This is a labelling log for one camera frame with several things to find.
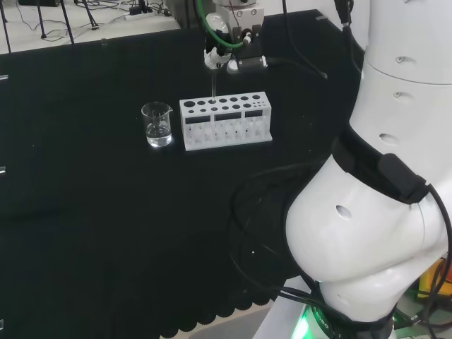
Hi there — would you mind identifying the black tripod leg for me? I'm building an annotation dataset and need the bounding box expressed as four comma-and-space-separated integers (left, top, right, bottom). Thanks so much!
0, 0, 12, 54
36, 0, 48, 39
82, 0, 100, 31
59, 0, 76, 45

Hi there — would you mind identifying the black box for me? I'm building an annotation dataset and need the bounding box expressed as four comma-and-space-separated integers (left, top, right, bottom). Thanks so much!
17, 0, 61, 8

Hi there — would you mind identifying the thin black cable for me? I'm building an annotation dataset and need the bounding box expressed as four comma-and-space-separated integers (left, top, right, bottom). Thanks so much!
264, 0, 329, 80

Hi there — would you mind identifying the black cable bundle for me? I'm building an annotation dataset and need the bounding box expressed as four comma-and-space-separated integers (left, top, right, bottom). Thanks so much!
227, 160, 328, 312

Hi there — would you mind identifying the black cable from arm strap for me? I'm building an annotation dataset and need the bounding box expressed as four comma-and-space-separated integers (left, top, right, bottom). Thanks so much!
416, 183, 452, 339

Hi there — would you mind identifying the clear glass beaker with water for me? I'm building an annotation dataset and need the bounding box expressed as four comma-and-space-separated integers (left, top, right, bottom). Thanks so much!
141, 101, 174, 149

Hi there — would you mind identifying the yellow stop button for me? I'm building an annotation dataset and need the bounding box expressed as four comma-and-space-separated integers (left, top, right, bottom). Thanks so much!
417, 256, 452, 298

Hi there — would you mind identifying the green cable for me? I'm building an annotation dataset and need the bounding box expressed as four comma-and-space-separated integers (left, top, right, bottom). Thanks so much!
193, 0, 248, 49

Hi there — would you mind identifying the black bench cloth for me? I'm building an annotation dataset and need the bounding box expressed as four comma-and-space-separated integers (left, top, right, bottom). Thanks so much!
0, 9, 367, 339

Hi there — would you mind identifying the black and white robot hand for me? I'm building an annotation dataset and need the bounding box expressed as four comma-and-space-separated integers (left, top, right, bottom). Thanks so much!
203, 13, 268, 76

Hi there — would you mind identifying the white test tube rack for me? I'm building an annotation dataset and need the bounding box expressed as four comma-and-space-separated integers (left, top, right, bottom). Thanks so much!
178, 90, 275, 153

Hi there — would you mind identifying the thick black cable with plug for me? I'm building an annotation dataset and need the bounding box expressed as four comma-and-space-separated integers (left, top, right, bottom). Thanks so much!
333, 0, 365, 78

